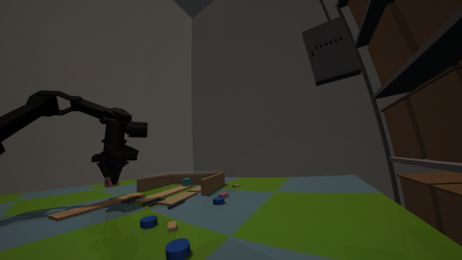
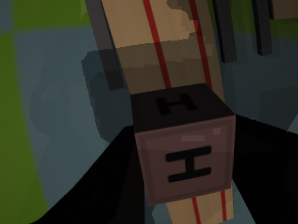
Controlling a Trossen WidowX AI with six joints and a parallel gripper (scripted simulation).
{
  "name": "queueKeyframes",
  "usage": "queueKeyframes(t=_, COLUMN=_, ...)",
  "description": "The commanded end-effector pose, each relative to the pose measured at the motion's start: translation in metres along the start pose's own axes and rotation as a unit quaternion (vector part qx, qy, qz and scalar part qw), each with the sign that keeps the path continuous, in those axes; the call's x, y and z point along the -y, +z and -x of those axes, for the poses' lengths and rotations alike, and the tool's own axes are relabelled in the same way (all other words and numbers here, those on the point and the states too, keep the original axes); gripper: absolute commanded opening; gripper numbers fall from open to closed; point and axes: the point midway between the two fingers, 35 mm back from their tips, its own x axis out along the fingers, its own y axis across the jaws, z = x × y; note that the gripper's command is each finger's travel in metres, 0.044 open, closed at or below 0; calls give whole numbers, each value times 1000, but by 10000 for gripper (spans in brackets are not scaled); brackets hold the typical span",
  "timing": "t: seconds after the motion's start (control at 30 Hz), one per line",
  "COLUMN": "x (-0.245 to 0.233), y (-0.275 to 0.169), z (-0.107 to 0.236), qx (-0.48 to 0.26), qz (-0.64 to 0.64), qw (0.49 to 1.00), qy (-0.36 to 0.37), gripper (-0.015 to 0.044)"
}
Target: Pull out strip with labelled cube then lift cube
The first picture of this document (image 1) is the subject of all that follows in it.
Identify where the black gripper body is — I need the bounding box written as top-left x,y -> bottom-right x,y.
92,135 -> 137,163

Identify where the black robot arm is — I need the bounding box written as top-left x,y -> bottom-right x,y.
0,90 -> 147,154

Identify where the dark blue short cylinder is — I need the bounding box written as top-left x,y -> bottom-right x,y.
213,196 -> 224,205
140,215 -> 157,229
165,238 -> 191,260

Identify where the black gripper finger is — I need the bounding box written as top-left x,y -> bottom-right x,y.
97,163 -> 110,178
106,162 -> 129,185

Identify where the small tan cube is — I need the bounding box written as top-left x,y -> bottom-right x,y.
167,221 -> 177,232

